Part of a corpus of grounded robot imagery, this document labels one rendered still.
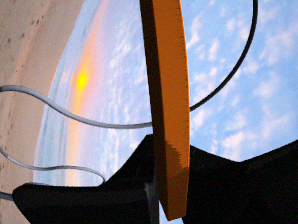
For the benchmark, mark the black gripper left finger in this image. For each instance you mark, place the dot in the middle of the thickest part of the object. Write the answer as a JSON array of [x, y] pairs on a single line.
[[130, 196]]

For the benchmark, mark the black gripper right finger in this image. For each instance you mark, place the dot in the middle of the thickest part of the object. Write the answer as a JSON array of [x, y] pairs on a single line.
[[219, 187]]

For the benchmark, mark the orange handle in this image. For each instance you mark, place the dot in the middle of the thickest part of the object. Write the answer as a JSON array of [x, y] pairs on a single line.
[[166, 63]]

